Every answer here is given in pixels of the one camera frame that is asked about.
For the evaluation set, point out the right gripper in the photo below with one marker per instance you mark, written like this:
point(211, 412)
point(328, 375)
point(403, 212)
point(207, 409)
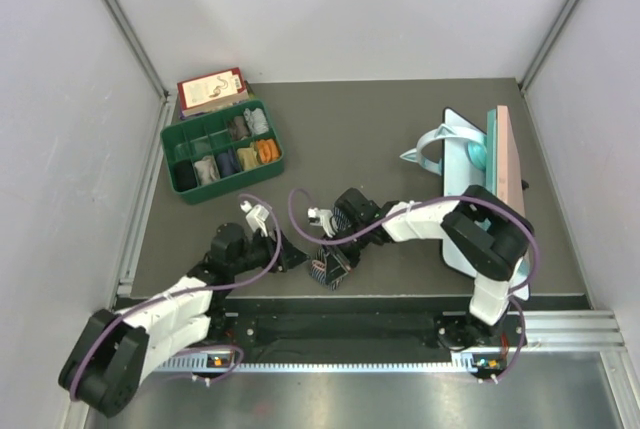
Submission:
point(340, 262)

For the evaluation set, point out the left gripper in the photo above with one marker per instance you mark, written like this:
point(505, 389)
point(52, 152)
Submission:
point(290, 256)

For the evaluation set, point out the striped blue boxer shorts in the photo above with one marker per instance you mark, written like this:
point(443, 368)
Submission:
point(329, 266)

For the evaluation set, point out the black underwear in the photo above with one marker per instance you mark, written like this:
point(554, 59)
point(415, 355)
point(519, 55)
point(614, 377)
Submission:
point(185, 178)

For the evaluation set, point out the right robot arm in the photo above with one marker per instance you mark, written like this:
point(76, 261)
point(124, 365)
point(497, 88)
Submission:
point(491, 236)

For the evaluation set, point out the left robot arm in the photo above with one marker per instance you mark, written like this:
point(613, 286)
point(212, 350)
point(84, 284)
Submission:
point(117, 350)

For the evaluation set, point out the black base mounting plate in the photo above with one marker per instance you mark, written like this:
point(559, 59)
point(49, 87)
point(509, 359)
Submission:
point(432, 324)

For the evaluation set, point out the beige rolled sock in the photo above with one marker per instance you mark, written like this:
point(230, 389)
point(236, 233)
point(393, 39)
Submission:
point(207, 170)

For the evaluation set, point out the navy rolled sock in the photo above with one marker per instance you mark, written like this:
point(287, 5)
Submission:
point(227, 163)

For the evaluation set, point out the mustard rolled sock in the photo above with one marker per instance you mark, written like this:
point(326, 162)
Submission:
point(248, 158)

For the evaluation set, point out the green compartment tray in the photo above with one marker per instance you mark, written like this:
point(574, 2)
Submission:
point(208, 135)

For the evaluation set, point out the orange rolled sock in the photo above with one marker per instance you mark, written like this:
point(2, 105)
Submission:
point(267, 150)

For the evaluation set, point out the brown rolled sock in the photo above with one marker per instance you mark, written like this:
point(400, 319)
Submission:
point(238, 128)

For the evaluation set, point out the grey rolled sock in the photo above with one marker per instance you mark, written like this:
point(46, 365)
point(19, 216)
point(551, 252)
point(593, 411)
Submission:
point(256, 121)

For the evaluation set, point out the light blue tablet board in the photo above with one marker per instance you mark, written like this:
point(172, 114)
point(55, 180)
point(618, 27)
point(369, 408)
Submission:
point(456, 178)

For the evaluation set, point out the red and cream book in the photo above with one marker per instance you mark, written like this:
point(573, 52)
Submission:
point(212, 92)

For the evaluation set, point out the teal and pink book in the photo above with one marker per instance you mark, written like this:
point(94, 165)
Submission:
point(503, 170)

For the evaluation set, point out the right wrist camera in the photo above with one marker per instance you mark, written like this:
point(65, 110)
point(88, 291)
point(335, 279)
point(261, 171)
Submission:
point(322, 218)

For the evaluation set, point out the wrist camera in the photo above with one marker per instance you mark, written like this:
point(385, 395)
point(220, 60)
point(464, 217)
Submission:
point(257, 216)
point(322, 218)

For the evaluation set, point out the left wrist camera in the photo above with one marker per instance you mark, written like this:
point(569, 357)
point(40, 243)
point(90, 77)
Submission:
point(257, 216)

